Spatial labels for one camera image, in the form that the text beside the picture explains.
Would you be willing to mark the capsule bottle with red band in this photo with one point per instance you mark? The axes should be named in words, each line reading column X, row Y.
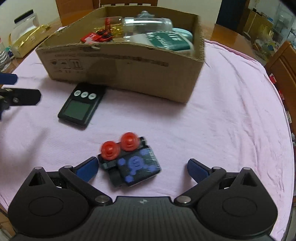
column 113, row 24

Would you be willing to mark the wooden chair at back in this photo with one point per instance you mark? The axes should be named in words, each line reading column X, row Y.
column 100, row 3

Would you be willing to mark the wooden cabinet in background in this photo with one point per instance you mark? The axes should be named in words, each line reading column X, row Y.
column 255, row 25

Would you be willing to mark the grey elephant figurine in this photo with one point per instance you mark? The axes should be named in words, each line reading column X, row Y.
column 145, row 14

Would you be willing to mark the medical cotton swab container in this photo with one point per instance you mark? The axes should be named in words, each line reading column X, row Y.
column 168, row 40

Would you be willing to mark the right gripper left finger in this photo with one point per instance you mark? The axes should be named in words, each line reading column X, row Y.
column 77, row 178

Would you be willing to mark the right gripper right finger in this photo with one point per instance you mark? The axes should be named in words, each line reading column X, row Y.
column 206, row 179

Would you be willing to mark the clear water bottle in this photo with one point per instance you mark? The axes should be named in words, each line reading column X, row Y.
column 5, row 60

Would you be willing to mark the wooden chair at right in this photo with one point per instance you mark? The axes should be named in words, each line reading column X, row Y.
column 282, row 66

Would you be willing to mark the wooden chair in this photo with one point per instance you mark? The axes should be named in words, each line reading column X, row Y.
column 282, row 66
column 100, row 3

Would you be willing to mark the clear plastic jar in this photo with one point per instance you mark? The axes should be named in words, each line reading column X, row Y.
column 133, row 26

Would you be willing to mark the black toy train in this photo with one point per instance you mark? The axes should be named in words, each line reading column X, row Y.
column 129, row 161

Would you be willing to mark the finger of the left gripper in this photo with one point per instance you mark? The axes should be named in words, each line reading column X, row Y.
column 19, row 97
column 8, row 79

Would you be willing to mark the black digital timer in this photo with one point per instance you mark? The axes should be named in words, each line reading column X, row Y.
column 82, row 104

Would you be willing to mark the red toy train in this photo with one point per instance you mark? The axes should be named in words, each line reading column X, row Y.
column 97, row 37

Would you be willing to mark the cardboard box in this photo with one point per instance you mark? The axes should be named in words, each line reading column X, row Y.
column 123, row 65

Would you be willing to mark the mint green oval case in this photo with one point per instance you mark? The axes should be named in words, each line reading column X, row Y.
column 185, row 33

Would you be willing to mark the gold tissue pack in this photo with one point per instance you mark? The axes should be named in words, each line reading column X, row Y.
column 28, row 41

